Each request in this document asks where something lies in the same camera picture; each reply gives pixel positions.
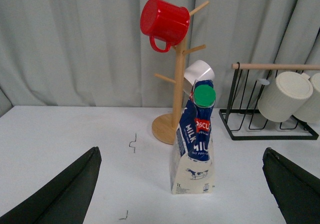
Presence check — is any cream ribbed mug left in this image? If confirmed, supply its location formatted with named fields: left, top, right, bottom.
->
left=257, top=71, right=313, bottom=123

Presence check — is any white mug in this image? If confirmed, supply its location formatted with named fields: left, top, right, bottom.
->
left=183, top=60, right=215, bottom=95

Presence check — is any blue white milk carton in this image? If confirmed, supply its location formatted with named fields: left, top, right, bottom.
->
left=169, top=80, right=216, bottom=195

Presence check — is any red mug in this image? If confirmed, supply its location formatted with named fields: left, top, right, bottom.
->
left=140, top=0, right=190, bottom=52

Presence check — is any black wire cup rack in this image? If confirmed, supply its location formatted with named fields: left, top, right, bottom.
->
left=219, top=63, right=320, bottom=141

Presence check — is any cream ribbed mug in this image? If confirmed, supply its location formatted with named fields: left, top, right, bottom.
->
left=257, top=71, right=313, bottom=123
left=293, top=73, right=320, bottom=123

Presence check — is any cream ribbed mug right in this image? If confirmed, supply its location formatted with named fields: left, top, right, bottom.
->
left=293, top=73, right=320, bottom=123

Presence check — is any wooden mug tree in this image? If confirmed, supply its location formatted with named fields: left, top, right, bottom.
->
left=151, top=0, right=210, bottom=145

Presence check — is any grey curtain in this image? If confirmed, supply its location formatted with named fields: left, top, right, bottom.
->
left=0, top=0, right=320, bottom=114

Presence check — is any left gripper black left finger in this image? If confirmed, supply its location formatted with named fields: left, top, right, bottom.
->
left=0, top=147, right=102, bottom=224

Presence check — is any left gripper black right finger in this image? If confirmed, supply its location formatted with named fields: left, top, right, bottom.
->
left=262, top=148, right=320, bottom=224

